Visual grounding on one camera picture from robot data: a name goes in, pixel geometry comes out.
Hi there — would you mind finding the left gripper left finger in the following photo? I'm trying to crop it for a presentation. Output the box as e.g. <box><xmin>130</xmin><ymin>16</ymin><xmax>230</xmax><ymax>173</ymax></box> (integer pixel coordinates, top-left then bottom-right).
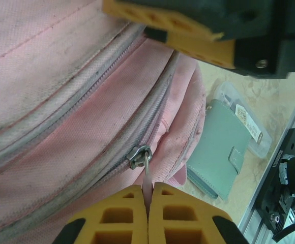
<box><xmin>52</xmin><ymin>185</ymin><xmax>148</xmax><ymax>244</ymax></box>

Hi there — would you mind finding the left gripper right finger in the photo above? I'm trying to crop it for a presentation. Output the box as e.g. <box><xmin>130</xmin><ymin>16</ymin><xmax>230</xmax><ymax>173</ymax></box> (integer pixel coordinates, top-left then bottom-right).
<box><xmin>147</xmin><ymin>181</ymin><xmax>245</xmax><ymax>244</ymax></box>

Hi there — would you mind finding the green leather wallet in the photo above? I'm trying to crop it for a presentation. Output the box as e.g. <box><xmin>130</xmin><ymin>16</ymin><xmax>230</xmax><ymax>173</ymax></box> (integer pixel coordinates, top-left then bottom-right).
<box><xmin>185</xmin><ymin>99</ymin><xmax>253</xmax><ymax>202</ymax></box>

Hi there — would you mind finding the small clear tube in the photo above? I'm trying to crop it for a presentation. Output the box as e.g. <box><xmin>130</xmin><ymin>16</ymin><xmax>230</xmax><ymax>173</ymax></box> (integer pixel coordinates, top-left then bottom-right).
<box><xmin>213</xmin><ymin>81</ymin><xmax>273</xmax><ymax>159</ymax></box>

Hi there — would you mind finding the pink student backpack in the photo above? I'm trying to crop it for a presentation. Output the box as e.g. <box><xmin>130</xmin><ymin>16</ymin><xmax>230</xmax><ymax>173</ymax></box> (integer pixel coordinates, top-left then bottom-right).
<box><xmin>0</xmin><ymin>0</ymin><xmax>207</xmax><ymax>244</ymax></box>

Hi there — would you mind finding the wide aluminium mounting rail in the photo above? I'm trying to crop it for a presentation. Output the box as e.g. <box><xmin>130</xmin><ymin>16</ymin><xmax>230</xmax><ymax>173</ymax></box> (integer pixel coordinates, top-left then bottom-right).
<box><xmin>237</xmin><ymin>78</ymin><xmax>295</xmax><ymax>244</ymax></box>

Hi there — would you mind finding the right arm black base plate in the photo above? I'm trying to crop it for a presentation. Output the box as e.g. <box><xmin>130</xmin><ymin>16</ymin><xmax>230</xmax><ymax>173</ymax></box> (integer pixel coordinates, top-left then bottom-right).
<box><xmin>253</xmin><ymin>128</ymin><xmax>295</xmax><ymax>241</ymax></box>

